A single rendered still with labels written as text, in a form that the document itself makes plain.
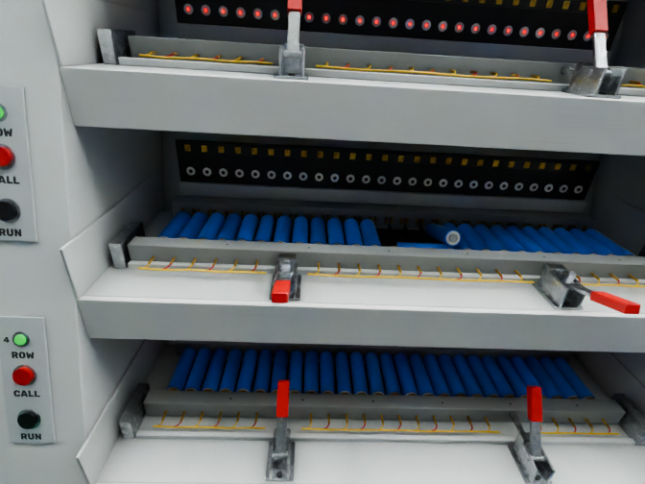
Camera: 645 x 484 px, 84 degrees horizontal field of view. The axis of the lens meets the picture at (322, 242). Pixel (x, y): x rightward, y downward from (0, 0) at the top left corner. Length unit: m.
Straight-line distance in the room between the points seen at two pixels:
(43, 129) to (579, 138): 0.45
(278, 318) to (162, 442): 0.21
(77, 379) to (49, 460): 0.09
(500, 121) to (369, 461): 0.36
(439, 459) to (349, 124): 0.36
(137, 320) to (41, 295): 0.08
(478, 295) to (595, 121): 0.18
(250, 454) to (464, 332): 0.26
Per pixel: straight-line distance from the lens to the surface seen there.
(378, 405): 0.46
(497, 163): 0.52
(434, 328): 0.36
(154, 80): 0.34
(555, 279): 0.41
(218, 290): 0.35
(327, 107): 0.32
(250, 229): 0.41
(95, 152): 0.40
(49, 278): 0.39
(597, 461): 0.55
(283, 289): 0.27
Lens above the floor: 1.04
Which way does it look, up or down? 10 degrees down
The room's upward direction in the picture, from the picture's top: 3 degrees clockwise
